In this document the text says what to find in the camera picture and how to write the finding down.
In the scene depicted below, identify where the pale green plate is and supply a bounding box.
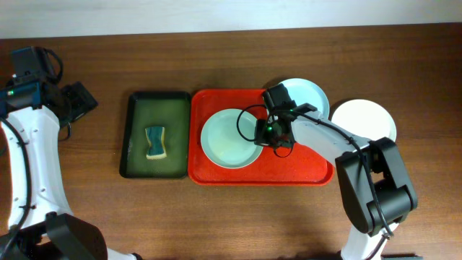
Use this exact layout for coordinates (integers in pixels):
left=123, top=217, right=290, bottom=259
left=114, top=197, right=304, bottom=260
left=201, top=108, right=263, bottom=169

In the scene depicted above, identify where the light blue plate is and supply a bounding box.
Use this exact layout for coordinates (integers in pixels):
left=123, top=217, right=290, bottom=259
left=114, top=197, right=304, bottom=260
left=281, top=78, right=330, bottom=118

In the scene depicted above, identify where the green yellow sponge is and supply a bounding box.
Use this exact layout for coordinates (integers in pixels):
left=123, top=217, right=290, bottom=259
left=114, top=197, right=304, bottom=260
left=145, top=126, right=167, bottom=160

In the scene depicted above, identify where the white plate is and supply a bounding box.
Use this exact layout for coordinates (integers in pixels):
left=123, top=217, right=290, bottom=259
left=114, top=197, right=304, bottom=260
left=331, top=99, right=397, bottom=141

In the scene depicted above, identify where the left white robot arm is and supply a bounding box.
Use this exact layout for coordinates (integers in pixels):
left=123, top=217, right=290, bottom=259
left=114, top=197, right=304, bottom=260
left=1, top=46, right=140, bottom=259

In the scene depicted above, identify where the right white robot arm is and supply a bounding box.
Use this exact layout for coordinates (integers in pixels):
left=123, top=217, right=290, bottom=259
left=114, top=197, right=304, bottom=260
left=253, top=84, right=418, bottom=259

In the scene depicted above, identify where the red plastic tray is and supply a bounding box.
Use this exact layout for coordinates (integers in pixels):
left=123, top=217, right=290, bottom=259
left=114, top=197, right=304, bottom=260
left=188, top=89, right=334, bottom=186

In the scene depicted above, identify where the dark green tray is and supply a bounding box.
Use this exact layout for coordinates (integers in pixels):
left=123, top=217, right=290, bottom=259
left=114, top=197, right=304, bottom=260
left=119, top=91, right=191, bottom=178

